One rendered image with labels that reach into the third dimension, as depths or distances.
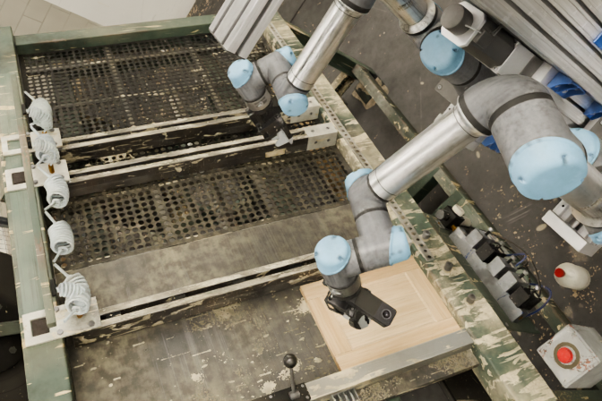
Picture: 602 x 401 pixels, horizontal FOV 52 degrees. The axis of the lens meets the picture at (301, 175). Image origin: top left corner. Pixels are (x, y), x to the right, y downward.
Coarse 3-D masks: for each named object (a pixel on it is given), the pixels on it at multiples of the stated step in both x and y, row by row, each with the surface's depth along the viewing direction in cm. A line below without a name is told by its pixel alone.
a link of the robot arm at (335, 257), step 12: (324, 240) 126; (336, 240) 126; (348, 240) 128; (324, 252) 125; (336, 252) 124; (348, 252) 124; (324, 264) 124; (336, 264) 123; (348, 264) 125; (324, 276) 128; (336, 276) 126; (348, 276) 127; (336, 288) 131
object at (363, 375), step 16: (448, 336) 181; (464, 336) 182; (400, 352) 176; (416, 352) 176; (432, 352) 177; (448, 352) 178; (352, 368) 170; (368, 368) 171; (384, 368) 172; (400, 368) 172; (416, 368) 177; (320, 384) 166; (336, 384) 166; (352, 384) 167; (368, 384) 171; (320, 400) 165
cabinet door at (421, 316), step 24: (408, 264) 202; (312, 288) 191; (384, 288) 194; (408, 288) 195; (432, 288) 196; (312, 312) 185; (408, 312) 189; (432, 312) 189; (336, 336) 180; (360, 336) 181; (384, 336) 182; (408, 336) 182; (432, 336) 183; (336, 360) 174; (360, 360) 175
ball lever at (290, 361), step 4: (284, 356) 159; (288, 356) 158; (292, 356) 158; (296, 356) 159; (284, 360) 158; (288, 360) 157; (292, 360) 157; (296, 360) 158; (284, 364) 158; (288, 364) 157; (292, 364) 157; (296, 364) 158; (288, 368) 158; (292, 368) 159; (292, 372) 159; (292, 376) 160; (292, 380) 160; (292, 384) 160; (292, 388) 161; (292, 392) 161; (296, 392) 161; (292, 396) 161; (296, 396) 161
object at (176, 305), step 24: (408, 240) 203; (288, 264) 190; (312, 264) 191; (192, 288) 180; (216, 288) 183; (240, 288) 182; (264, 288) 187; (96, 312) 166; (120, 312) 172; (144, 312) 172; (168, 312) 175; (192, 312) 180; (24, 336) 159; (48, 336) 160; (72, 336) 165; (96, 336) 169
